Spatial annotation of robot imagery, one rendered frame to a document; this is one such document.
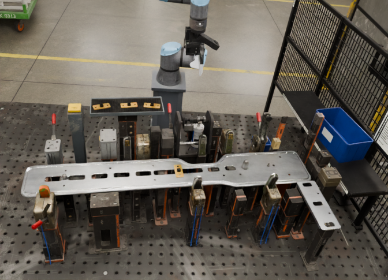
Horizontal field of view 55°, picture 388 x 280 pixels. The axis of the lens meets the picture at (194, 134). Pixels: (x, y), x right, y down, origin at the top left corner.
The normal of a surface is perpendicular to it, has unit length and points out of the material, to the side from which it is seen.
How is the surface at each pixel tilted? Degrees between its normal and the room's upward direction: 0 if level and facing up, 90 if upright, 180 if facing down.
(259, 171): 0
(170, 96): 90
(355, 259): 0
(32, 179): 0
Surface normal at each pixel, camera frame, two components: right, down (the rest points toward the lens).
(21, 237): 0.11, -0.77
